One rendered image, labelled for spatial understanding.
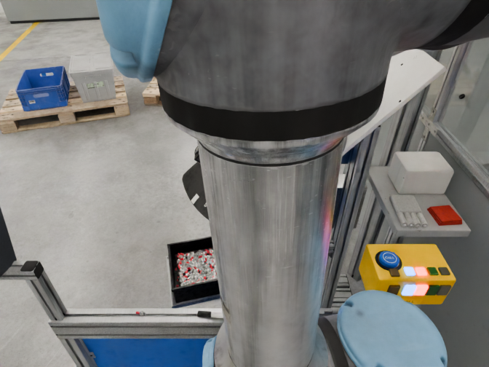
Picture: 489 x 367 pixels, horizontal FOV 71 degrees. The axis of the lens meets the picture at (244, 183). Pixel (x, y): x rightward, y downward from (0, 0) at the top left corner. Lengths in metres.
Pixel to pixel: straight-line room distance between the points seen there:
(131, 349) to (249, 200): 0.97
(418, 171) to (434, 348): 0.94
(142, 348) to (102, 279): 1.15
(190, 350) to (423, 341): 0.77
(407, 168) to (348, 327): 0.96
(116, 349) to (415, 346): 0.87
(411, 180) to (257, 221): 1.16
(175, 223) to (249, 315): 2.15
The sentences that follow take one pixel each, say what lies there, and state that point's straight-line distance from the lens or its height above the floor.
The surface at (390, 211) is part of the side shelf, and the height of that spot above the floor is 0.86.
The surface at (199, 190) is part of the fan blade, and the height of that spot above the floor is 0.97.
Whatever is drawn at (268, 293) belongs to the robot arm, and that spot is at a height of 1.46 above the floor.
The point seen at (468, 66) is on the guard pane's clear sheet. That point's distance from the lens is 1.48.
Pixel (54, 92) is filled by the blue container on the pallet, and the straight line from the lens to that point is 3.91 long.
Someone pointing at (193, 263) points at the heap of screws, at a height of 0.85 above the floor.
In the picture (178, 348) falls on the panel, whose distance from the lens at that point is 1.09.
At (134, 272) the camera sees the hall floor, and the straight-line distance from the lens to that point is 2.19.
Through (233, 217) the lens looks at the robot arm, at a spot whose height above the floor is 1.52.
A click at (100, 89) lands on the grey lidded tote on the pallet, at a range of 3.89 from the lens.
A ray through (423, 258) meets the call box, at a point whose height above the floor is 1.07.
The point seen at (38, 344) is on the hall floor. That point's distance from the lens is 2.12.
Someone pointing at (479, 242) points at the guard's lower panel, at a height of 0.82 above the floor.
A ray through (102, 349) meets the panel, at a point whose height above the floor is 0.69.
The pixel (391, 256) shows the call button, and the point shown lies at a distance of 0.81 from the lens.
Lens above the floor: 1.66
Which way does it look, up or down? 38 degrees down
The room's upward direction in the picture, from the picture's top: straight up
